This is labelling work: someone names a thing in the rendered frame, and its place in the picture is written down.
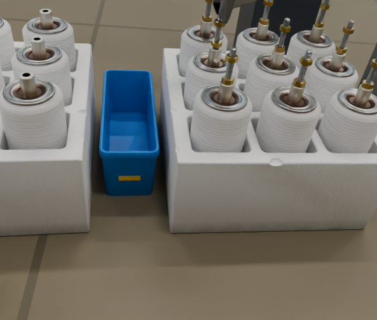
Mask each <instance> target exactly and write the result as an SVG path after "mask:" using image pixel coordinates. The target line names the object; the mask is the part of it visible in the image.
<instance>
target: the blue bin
mask: <svg viewBox="0 0 377 320"><path fill-rule="evenodd" d="M159 152H160V146H159V139H158V128H157V121H156V109H155V102H154V90H153V78H152V73H150V71H147V70H116V69H110V70H106V71H105V72H104V82H103V92H102V112H101V122H100V142H99V154H100V156H101V157H102V164H103V170H104V181H105V188H106V194H107V195H109V196H147V195H150V194H152V192H153V185H154V174H155V168H156V158H157V157H158V155H159Z"/></svg>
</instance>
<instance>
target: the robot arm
mask: <svg viewBox="0 0 377 320"><path fill-rule="evenodd" d="M256 1H257V0H212V4H213V7H214V9H215V12H216V14H217V15H218V13H219V14H220V17H221V20H222V21H223V23H224V24H227V23H228V20H229V19H230V16H231V12H232V10H233V9H234V8H237V7H240V6H244V5H247V4H251V3H254V2H256Z"/></svg>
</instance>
